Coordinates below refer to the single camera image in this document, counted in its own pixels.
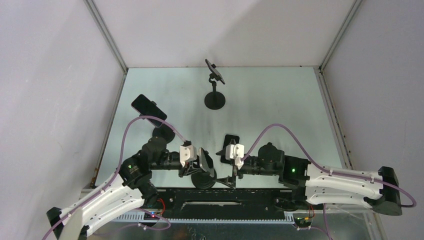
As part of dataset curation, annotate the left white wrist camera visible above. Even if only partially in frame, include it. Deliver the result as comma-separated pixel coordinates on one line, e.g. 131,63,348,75
179,140,197,167

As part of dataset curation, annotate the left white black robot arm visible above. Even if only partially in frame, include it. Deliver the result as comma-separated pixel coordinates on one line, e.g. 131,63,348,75
46,137,208,240

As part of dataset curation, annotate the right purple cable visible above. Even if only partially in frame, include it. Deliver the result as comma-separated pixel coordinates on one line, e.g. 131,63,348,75
241,123,417,240

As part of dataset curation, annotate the teal blue phone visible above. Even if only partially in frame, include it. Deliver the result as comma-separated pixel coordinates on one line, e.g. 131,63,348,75
219,134,240,165

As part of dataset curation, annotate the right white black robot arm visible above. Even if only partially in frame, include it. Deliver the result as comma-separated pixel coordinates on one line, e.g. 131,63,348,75
216,140,403,216

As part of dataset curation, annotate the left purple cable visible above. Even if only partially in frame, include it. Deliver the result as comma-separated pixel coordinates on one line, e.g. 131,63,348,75
41,115,191,240

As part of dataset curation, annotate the small circuit board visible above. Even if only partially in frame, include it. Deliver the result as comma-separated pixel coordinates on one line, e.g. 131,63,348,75
143,212,160,221
294,217,313,230

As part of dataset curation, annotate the black front mounting rail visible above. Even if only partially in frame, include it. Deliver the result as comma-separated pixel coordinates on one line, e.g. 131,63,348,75
141,187,323,222

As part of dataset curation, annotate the right small circuit board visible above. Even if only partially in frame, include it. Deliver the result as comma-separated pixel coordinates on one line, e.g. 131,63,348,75
294,217,313,230

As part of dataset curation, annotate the left small circuit board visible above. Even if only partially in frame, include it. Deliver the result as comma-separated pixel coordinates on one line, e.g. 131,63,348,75
143,212,160,221

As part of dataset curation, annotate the purple cable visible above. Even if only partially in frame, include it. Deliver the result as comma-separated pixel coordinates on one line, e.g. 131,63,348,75
41,115,191,240
241,123,417,240

